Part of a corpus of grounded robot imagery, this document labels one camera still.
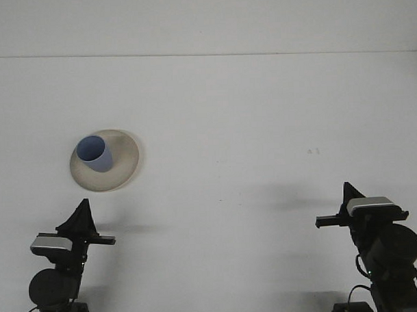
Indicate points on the pale blue cup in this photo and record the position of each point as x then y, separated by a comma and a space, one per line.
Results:
100, 163

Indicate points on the pale round plate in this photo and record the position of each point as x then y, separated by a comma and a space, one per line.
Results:
126, 165

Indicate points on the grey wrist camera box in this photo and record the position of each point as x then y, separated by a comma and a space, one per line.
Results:
50, 243
369, 201

